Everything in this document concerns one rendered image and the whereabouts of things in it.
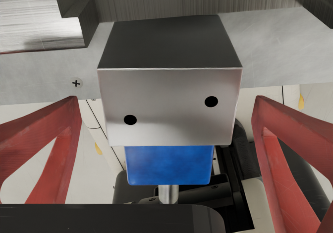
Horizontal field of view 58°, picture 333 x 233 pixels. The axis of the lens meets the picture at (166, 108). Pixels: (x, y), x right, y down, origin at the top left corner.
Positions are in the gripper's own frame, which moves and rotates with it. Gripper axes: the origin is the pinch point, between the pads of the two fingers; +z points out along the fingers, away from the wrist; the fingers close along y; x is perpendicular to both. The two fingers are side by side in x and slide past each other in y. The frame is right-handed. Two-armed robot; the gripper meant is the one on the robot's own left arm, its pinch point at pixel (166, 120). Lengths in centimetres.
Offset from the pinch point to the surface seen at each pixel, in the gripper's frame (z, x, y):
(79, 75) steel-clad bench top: 4.5, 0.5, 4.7
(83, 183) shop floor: 84, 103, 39
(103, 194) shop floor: 84, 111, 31
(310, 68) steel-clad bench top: 4.7, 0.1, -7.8
